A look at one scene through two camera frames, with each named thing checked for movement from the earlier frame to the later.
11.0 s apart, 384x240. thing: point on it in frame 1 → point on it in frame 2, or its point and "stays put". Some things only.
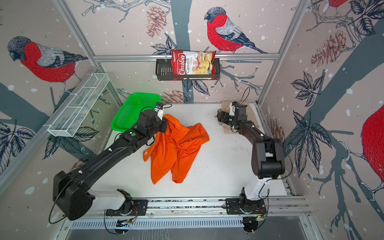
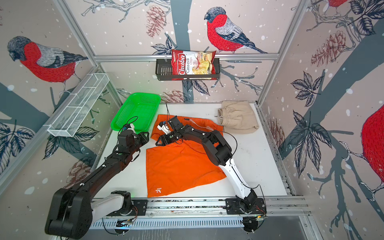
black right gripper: x=222 y=114 → x=161 y=139
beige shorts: x=250 y=116 stays put
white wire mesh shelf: x=77 y=109 stays put
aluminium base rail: x=213 y=207 stays put
